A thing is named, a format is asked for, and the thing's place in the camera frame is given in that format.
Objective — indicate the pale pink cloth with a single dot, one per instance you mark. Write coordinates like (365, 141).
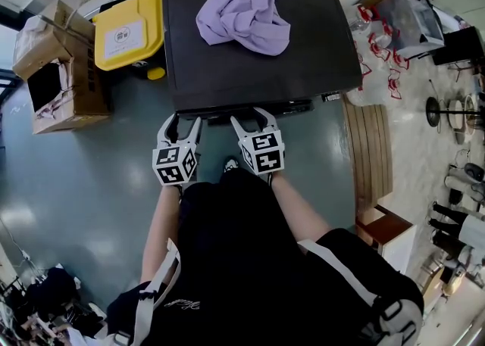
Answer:
(57, 104)

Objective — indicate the pile of dark clothes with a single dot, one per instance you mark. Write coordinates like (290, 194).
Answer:
(53, 299)

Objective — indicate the wooden slatted bench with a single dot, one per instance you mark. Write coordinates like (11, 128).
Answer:
(369, 155)

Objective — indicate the purple cloth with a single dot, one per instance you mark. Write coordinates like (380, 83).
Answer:
(242, 19)

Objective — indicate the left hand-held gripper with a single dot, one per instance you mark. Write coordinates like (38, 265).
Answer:
(174, 164)

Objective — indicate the person's white sneaker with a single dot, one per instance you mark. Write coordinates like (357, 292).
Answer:
(231, 166)

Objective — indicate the yellow plastic bin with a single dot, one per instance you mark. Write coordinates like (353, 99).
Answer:
(121, 34)

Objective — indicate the large grey plastic bag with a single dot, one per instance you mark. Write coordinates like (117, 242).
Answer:
(409, 22)

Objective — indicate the person's black shirt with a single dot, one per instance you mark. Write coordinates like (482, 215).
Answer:
(257, 261)

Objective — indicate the black washing machine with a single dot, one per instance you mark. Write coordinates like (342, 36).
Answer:
(227, 72)

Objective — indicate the person's left forearm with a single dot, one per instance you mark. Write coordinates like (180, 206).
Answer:
(159, 231)

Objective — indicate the person's right forearm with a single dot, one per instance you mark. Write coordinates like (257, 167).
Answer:
(299, 208)

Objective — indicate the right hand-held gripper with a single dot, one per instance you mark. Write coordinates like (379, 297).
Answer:
(263, 153)

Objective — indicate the black round-base stand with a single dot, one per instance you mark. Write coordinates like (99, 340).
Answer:
(433, 110)

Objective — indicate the open cardboard box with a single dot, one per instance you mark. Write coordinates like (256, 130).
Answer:
(81, 83)

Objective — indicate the white cabinet with brown top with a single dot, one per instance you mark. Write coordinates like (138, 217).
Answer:
(390, 234)

